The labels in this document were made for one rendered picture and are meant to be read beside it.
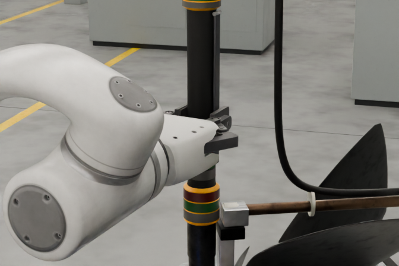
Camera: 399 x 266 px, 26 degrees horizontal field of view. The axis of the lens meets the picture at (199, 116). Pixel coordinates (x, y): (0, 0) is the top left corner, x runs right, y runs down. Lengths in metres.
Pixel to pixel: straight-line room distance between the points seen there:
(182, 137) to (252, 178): 4.25
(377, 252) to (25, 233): 0.44
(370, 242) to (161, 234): 3.42
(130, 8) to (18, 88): 7.91
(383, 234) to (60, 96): 0.42
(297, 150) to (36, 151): 1.69
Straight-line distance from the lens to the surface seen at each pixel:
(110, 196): 0.75
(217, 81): 0.98
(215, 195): 1.02
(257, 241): 4.30
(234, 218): 1.04
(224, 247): 1.05
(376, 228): 0.95
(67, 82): 0.73
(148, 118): 0.73
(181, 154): 0.86
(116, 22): 8.73
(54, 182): 0.73
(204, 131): 0.90
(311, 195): 1.06
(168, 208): 4.68
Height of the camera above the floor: 1.79
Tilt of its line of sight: 16 degrees down
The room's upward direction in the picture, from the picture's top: straight up
